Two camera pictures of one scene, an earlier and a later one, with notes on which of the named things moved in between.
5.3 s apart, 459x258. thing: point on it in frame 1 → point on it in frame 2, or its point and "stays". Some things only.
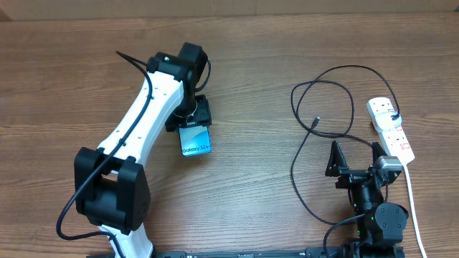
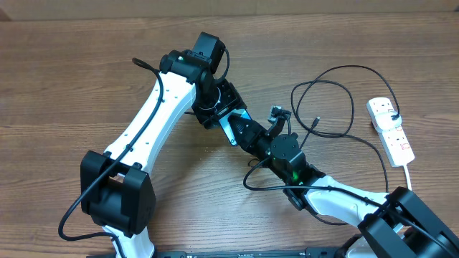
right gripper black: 335,167 → 249,136
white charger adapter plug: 384,121 stays
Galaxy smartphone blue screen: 195,140 → 226,127
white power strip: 394,140 stays
